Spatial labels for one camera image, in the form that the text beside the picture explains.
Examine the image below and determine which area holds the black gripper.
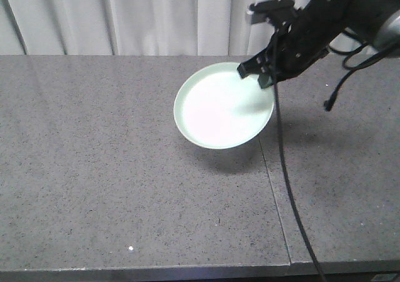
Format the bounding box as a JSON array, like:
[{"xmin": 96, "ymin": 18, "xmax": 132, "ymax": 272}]
[{"xmin": 237, "ymin": 0, "xmax": 348, "ymax": 90}]

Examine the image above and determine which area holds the mint green plate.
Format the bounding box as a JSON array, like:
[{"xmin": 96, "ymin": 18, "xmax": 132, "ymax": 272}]
[{"xmin": 173, "ymin": 62, "xmax": 275, "ymax": 149}]

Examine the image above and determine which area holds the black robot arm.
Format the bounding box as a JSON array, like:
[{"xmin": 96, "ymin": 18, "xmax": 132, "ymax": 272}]
[{"xmin": 237, "ymin": 0, "xmax": 399, "ymax": 88}]

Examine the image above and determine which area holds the white curtain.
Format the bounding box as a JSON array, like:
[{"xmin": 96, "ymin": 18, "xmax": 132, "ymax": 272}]
[{"xmin": 0, "ymin": 0, "xmax": 400, "ymax": 57}]

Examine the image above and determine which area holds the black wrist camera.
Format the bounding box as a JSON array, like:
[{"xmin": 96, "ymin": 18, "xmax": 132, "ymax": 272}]
[{"xmin": 246, "ymin": 0, "xmax": 296, "ymax": 26}]

